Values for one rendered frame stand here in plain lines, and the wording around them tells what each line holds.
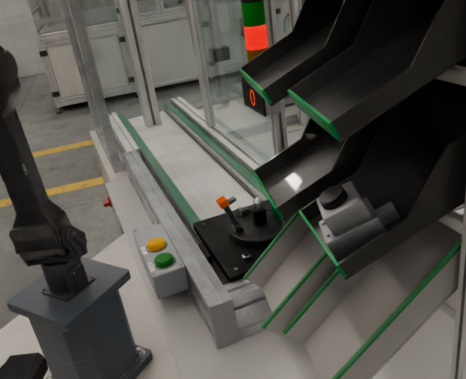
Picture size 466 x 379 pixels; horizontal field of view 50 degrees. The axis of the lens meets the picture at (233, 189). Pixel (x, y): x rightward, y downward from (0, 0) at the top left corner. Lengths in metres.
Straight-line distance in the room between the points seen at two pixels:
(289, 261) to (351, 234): 0.30
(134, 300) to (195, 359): 0.24
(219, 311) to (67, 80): 5.46
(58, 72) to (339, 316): 5.68
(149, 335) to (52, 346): 0.22
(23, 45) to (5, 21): 0.43
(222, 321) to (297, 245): 0.20
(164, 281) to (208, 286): 0.11
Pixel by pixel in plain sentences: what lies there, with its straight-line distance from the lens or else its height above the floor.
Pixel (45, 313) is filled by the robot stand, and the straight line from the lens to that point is 0.84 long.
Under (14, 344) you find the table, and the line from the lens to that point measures 1.15.
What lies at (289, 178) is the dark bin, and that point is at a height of 1.21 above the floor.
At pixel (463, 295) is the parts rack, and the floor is 1.14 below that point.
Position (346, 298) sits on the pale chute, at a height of 1.06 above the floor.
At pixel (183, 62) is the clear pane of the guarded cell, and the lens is 2.30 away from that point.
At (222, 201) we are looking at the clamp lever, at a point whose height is 1.07.
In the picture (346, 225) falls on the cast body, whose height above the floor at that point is 1.24.
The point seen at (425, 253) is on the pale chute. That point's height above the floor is 1.14.
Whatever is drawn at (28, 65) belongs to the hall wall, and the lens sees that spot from 9.06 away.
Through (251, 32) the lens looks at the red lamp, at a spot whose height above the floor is 1.35.
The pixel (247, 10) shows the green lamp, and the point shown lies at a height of 1.39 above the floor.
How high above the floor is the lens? 1.53
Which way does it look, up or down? 26 degrees down
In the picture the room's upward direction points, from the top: 9 degrees counter-clockwise
